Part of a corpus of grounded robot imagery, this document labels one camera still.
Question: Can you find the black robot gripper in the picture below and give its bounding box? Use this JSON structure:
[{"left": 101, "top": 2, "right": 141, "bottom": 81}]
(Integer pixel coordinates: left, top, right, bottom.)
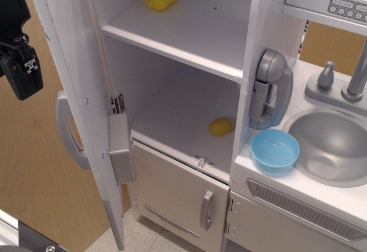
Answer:
[{"left": 1, "top": 0, "right": 44, "bottom": 100}]

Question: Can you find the white toy fridge door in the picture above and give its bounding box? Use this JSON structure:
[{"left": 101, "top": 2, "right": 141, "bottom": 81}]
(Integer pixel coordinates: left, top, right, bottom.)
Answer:
[{"left": 34, "top": 0, "right": 124, "bottom": 251}]

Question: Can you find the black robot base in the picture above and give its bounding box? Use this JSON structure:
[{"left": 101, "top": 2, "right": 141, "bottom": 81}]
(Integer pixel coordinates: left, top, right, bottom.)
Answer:
[{"left": 1, "top": 220, "right": 68, "bottom": 251}]

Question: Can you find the white toy fridge cabinet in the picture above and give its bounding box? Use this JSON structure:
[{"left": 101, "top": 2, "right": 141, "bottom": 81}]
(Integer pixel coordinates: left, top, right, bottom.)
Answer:
[{"left": 91, "top": 0, "right": 303, "bottom": 184}]

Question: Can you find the plywood board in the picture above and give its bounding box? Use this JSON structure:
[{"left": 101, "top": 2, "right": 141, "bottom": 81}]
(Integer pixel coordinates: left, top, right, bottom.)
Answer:
[{"left": 1, "top": 0, "right": 118, "bottom": 251}]

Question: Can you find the grey ice dispenser panel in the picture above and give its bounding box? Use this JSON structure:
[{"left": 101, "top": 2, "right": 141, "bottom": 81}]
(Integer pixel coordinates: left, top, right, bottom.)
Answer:
[{"left": 108, "top": 113, "right": 136, "bottom": 185}]

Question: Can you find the grey lower freezer door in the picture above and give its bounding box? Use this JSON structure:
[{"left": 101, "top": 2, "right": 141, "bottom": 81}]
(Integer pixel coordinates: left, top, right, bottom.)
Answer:
[{"left": 128, "top": 143, "right": 229, "bottom": 251}]

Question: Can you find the small yellow toy fruit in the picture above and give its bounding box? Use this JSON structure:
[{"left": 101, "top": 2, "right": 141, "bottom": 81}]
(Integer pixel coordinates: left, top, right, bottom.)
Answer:
[{"left": 209, "top": 118, "right": 233, "bottom": 136}]

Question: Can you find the light blue plastic bowl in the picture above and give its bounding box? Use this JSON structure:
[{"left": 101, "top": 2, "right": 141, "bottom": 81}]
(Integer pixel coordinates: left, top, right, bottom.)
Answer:
[{"left": 251, "top": 129, "right": 300, "bottom": 175}]

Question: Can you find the white oven door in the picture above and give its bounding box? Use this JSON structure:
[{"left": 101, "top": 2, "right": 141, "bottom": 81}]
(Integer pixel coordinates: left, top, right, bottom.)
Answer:
[{"left": 227, "top": 192, "right": 357, "bottom": 251}]

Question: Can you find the grey toy faucet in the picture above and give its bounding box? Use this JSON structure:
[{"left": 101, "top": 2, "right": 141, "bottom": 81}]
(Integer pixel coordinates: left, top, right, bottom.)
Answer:
[{"left": 304, "top": 45, "right": 366, "bottom": 116}]

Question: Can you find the grey oven vent panel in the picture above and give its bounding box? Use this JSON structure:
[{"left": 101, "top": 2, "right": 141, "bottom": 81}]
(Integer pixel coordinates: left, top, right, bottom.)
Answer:
[{"left": 246, "top": 179, "right": 366, "bottom": 242}]

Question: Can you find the grey toy sink basin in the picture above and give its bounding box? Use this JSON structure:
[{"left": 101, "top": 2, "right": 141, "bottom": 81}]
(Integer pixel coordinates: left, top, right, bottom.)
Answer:
[{"left": 283, "top": 109, "right": 366, "bottom": 188}]

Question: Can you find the toy microwave with keypad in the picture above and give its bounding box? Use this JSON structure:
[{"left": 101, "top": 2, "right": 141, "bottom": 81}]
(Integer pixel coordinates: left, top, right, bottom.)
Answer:
[{"left": 283, "top": 0, "right": 366, "bottom": 36}]

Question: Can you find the grey fridge door handle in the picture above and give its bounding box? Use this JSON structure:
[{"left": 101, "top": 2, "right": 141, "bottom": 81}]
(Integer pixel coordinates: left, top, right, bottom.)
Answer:
[{"left": 56, "top": 91, "right": 91, "bottom": 170}]

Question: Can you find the grey freezer door handle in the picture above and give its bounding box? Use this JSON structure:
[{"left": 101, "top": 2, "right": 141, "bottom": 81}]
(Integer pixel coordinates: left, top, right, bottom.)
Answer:
[{"left": 200, "top": 190, "right": 213, "bottom": 231}]

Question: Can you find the grey toy wall phone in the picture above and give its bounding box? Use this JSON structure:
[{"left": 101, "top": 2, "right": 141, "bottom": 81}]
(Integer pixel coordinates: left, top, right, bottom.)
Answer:
[{"left": 249, "top": 49, "right": 293, "bottom": 130}]

